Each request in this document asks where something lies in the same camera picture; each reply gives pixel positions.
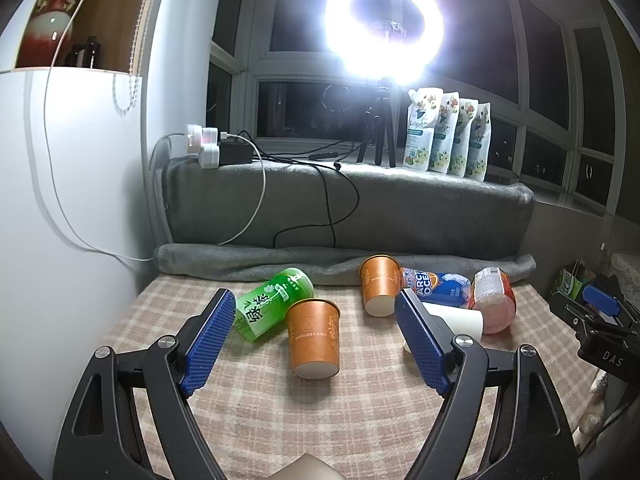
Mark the white power strip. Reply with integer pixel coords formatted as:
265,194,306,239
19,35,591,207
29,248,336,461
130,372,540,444
186,124,219,154

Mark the green carton box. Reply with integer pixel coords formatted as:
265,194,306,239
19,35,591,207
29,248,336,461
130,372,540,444
549,259,597,304

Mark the grey blanket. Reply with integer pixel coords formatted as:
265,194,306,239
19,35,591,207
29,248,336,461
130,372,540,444
155,158,536,286

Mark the blue Arctic Ocean can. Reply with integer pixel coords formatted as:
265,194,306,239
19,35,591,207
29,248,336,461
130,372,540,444
401,268,471,308

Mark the white plug adapter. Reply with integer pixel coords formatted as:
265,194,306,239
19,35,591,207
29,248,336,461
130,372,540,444
198,143,220,169

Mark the pink plaid table cloth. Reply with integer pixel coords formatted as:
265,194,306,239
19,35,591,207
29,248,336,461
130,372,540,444
98,274,601,480

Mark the red instant noodle bowl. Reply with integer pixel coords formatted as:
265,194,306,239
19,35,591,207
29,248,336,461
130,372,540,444
469,266,516,335

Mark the black light tripod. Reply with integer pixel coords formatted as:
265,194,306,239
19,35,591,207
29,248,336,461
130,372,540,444
357,78,396,168

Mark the bright ring light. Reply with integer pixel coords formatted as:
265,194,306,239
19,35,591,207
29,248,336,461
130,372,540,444
322,0,445,86

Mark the orange paper cup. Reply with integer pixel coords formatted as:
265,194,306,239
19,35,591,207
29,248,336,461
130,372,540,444
286,298,341,380
359,255,401,318

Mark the dark glass bottle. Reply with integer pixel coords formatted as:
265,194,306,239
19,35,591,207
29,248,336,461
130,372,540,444
64,36,101,68

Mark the white bead curtain chain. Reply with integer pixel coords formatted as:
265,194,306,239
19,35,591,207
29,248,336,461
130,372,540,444
112,0,164,117

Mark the black cable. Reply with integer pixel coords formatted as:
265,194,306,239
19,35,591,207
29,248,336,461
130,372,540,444
234,130,396,250

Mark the black power adapter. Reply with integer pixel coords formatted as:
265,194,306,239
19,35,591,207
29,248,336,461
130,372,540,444
219,141,254,167

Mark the white charger cable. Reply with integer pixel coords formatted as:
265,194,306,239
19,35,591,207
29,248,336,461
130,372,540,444
41,0,267,265

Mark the green tea paper cup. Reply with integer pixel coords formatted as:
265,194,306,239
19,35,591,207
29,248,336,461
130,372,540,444
233,268,314,341

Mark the red white ceramic vase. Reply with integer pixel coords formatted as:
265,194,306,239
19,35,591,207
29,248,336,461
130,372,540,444
15,0,79,68

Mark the white paper cup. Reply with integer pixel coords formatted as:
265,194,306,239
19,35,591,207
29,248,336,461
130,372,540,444
423,302,484,341

